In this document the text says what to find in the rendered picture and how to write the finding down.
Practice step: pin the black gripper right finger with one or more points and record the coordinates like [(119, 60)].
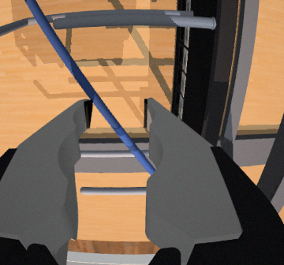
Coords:
[(202, 203)]

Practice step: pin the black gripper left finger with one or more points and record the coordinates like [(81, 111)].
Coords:
[(36, 204)]

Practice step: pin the dark blue cable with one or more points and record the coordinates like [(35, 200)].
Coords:
[(84, 83)]

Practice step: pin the grey metal rack with black port panel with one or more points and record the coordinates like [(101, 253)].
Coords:
[(195, 68)]

